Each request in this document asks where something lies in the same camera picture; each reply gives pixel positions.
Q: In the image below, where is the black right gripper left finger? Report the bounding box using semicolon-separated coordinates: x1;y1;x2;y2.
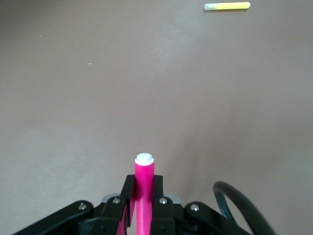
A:
99;174;136;235

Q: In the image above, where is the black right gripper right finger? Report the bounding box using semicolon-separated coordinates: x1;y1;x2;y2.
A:
148;175;177;235

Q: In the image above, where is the pink marker pen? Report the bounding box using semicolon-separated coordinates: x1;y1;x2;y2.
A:
134;152;156;235

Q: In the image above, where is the yellow marker pen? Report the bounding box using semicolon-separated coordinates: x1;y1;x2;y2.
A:
203;1;251;12

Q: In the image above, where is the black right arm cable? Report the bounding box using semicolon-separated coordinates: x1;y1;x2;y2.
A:
212;180;277;235

